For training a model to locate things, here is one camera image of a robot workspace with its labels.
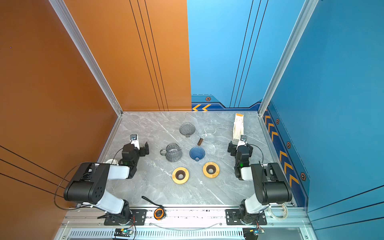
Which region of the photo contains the wooden ring holder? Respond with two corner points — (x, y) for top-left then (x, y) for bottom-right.
(172, 167), (190, 185)
(203, 162), (220, 179)

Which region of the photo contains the grey glass dripper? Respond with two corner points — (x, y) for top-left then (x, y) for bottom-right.
(179, 123), (196, 138)

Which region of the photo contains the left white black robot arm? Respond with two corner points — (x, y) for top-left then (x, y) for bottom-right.
(64, 141), (150, 226)

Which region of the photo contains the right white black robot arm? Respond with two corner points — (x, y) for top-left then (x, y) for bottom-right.
(228, 142), (293, 225)

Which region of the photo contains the blue ribbed dripper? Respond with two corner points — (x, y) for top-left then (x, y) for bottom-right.
(189, 147), (206, 162)

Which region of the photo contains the grey glass carafe mug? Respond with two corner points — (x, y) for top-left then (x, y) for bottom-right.
(160, 143), (183, 163)

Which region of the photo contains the orange black tape measure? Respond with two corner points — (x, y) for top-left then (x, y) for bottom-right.
(141, 196), (167, 221)

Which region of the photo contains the green circuit board left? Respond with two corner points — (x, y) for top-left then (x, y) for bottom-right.
(114, 228), (135, 239)

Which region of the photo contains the circuit board right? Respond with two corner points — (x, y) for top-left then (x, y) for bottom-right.
(243, 228), (265, 240)

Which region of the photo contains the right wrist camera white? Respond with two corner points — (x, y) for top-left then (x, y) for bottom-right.
(237, 135), (247, 147)

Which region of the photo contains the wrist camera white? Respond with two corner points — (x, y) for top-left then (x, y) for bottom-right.
(130, 134), (140, 150)
(237, 135), (247, 147)

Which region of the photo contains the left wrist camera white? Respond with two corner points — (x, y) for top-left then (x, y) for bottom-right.
(130, 134), (140, 150)

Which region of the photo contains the clear glass server wooden handle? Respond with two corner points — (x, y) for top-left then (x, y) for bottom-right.
(198, 120), (217, 146)

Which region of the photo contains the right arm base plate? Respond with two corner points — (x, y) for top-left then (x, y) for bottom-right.
(225, 209), (268, 226)

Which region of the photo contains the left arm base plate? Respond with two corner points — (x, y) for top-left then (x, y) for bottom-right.
(104, 209), (147, 227)

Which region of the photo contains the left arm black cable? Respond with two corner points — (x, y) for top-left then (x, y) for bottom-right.
(53, 149), (127, 211)

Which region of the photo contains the aluminium rail front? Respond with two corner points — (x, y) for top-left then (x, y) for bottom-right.
(60, 206), (312, 230)

